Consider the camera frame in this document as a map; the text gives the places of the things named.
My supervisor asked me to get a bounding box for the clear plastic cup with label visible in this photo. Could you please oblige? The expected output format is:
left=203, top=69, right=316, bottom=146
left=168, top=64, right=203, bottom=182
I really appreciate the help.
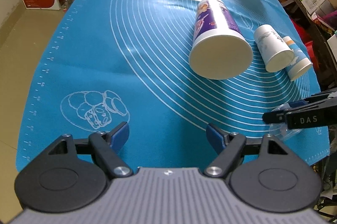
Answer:
left=269, top=101, right=306, bottom=141

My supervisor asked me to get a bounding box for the blue white paper cup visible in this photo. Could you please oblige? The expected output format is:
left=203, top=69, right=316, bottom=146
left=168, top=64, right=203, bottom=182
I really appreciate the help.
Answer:
left=283, top=36, right=312, bottom=82

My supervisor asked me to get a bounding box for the purple tall paper cup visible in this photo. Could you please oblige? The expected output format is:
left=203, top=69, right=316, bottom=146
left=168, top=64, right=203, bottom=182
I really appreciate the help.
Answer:
left=189, top=0, right=253, bottom=80

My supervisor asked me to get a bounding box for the blue silicone baking mat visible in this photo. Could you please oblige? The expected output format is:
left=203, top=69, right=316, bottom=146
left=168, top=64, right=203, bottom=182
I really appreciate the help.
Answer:
left=16, top=0, right=320, bottom=170

